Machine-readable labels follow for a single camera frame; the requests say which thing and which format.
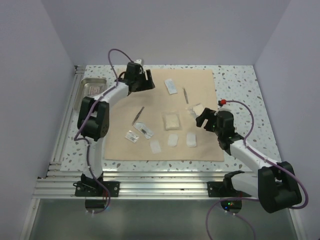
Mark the bagged white gloves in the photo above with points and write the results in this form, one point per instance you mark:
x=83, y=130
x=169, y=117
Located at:
x=195, y=110

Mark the white gauze roll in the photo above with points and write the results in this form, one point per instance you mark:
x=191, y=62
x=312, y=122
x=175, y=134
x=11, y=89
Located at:
x=191, y=140
x=155, y=146
x=172, y=140

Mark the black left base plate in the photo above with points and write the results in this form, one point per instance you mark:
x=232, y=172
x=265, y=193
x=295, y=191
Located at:
x=82, y=190

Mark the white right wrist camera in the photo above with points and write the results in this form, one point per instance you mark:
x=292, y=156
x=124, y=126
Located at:
x=224, y=106

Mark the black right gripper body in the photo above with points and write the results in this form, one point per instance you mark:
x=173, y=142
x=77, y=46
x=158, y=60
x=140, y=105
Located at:
x=218, y=131

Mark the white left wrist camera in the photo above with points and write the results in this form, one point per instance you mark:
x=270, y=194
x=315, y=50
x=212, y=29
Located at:
x=139, y=61

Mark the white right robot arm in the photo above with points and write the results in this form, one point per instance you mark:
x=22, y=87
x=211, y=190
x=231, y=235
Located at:
x=273, y=183

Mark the pink packet in tray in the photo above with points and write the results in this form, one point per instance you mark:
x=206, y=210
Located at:
x=95, y=90

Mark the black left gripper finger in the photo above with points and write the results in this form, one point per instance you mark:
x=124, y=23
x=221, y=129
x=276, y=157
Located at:
x=148, y=75
x=144, y=86

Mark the beige cloth mat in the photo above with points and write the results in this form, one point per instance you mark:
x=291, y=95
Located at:
x=158, y=124

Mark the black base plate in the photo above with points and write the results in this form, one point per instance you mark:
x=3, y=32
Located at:
x=218, y=189
x=82, y=190

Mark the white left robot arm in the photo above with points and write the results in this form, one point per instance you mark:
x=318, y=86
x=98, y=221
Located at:
x=94, y=115

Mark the clear packet with black item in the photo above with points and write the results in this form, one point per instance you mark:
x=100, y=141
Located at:
x=143, y=129

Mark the bagged gauze pad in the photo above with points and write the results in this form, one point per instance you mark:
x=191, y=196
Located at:
x=171, y=121

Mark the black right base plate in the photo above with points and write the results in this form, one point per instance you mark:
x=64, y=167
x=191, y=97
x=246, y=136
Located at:
x=218, y=189

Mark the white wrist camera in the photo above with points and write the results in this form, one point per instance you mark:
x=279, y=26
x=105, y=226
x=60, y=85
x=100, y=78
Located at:
x=224, y=106
x=139, y=61

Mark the steel instrument tray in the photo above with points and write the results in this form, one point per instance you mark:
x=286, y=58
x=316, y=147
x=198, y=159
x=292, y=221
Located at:
x=83, y=89

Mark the small clear packet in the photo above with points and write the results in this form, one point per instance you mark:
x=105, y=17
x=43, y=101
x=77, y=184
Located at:
x=132, y=136

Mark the steel tweezers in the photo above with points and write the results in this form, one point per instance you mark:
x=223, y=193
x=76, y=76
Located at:
x=137, y=116
x=185, y=95

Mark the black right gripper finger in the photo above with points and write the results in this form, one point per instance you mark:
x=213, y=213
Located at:
x=205, y=122
x=207, y=114

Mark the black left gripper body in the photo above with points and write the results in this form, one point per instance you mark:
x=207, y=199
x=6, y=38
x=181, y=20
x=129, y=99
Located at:
x=140, y=78

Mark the aluminium rail frame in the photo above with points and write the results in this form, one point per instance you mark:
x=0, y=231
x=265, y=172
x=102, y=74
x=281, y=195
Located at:
x=162, y=179

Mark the white blue sterile pouch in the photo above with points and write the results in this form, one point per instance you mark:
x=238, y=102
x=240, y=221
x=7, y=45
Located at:
x=170, y=85

